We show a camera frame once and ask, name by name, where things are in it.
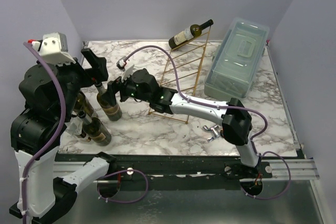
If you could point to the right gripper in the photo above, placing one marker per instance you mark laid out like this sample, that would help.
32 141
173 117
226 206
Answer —
122 91

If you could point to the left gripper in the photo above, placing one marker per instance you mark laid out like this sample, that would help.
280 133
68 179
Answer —
98 71

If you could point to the wine bottle brown label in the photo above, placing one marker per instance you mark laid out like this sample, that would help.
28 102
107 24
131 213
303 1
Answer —
113 112

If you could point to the wine bottle white label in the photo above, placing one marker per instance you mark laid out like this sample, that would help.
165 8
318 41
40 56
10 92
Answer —
189 33

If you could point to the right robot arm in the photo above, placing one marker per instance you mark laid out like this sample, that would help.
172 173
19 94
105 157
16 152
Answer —
232 116

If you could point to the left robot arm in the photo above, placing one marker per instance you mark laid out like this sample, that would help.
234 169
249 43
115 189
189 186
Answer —
50 93

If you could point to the rear dark wine bottle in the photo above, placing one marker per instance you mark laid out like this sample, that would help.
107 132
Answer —
83 104

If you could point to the dark wine bottle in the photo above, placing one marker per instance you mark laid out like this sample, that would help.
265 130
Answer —
95 129
83 104

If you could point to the front dark wine bottle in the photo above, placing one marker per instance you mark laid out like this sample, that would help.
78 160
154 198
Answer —
95 129

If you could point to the clear glass bottle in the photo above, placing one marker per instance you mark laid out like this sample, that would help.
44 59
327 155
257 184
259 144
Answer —
74 128

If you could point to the translucent green plastic toolbox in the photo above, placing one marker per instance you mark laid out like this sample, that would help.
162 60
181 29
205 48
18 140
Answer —
236 61

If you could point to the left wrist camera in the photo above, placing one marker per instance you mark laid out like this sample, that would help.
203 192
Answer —
53 48

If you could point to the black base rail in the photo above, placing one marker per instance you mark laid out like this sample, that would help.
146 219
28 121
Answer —
182 173

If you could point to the gold wire wine rack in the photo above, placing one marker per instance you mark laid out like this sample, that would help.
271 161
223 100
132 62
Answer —
188 59

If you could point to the aluminium frame rail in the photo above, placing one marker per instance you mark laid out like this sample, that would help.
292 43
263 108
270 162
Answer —
296 169

